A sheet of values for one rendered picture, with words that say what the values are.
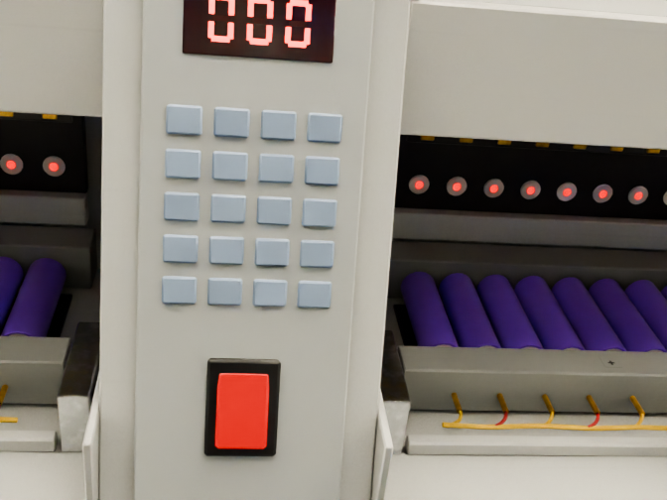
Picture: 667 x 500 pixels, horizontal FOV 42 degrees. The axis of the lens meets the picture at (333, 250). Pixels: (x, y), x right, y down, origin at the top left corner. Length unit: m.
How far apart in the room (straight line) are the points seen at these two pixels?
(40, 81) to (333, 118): 0.09
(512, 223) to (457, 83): 0.20
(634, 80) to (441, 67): 0.07
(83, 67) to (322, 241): 0.09
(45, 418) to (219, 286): 0.13
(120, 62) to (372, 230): 0.10
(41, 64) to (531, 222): 0.29
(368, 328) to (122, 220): 0.09
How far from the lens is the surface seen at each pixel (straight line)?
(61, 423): 0.35
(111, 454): 0.31
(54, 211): 0.46
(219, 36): 0.27
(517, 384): 0.39
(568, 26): 0.30
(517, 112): 0.30
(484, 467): 0.37
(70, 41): 0.29
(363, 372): 0.30
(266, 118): 0.27
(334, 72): 0.27
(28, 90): 0.29
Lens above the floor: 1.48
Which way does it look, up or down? 11 degrees down
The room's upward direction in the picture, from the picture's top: 4 degrees clockwise
